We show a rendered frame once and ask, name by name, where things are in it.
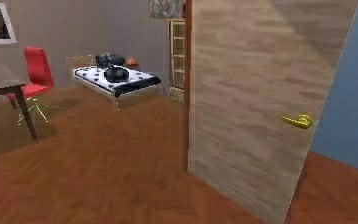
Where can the light wooden shelf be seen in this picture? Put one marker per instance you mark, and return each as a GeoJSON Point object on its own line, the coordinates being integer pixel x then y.
{"type": "Point", "coordinates": [177, 60]}

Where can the white spotted bed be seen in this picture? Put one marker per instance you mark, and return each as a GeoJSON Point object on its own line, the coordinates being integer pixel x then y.
{"type": "Point", "coordinates": [118, 83]}

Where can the orange round object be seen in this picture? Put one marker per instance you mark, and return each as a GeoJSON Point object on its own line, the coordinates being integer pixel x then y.
{"type": "Point", "coordinates": [131, 61]}

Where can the light wooden room door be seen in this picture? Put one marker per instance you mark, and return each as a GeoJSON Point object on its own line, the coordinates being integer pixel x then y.
{"type": "Point", "coordinates": [253, 83]}

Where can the grey framed picture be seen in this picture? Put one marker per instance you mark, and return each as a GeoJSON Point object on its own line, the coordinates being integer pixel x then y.
{"type": "Point", "coordinates": [165, 9]}

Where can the red chair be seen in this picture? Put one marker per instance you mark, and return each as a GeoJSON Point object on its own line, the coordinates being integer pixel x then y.
{"type": "Point", "coordinates": [37, 75]}

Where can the dark wooden table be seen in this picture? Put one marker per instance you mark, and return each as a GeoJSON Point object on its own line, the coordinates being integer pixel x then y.
{"type": "Point", "coordinates": [7, 83]}

